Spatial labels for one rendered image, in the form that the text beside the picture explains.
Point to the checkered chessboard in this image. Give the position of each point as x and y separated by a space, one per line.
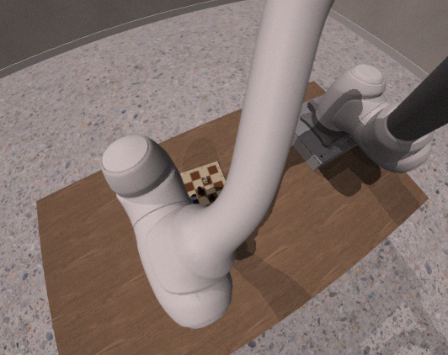
194 178

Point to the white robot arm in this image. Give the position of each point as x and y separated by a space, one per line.
186 248

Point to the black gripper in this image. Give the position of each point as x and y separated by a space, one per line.
194 199

